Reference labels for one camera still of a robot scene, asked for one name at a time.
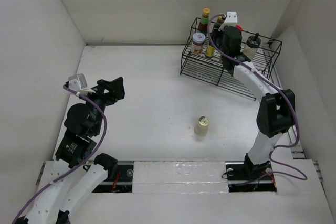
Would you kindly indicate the yellow cap spice shaker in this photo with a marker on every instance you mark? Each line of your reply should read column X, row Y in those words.
column 201, row 127

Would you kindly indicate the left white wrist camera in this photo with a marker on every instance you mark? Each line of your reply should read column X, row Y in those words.
column 77, row 83

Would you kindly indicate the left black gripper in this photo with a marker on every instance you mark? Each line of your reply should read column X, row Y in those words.
column 116, row 89

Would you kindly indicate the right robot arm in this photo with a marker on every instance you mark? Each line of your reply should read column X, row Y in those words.
column 276, row 114

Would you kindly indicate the black mounting rail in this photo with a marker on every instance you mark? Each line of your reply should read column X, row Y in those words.
column 122, row 181

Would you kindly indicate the red green sauce bottle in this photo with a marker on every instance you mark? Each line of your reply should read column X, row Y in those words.
column 220, row 20

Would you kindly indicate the black cap spice shaker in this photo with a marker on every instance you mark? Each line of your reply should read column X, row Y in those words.
column 252, row 44

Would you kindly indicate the red lid dark jar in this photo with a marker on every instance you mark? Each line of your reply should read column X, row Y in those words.
column 239, row 27

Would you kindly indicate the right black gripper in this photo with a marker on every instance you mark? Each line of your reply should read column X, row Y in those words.
column 214, row 33

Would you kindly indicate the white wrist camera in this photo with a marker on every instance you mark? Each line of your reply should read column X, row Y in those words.
column 229, row 19
column 77, row 83

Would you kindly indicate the small yellow brown bottle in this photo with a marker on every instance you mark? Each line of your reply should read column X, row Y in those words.
column 209, row 53

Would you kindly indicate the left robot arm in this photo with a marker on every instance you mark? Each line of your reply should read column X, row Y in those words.
column 72, row 180

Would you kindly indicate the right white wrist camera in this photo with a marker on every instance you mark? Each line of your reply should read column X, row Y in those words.
column 229, row 19

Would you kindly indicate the green label sauce bottle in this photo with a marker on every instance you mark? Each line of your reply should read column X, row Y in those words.
column 204, row 20

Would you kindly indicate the white lid glass jar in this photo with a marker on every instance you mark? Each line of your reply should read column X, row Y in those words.
column 198, row 40

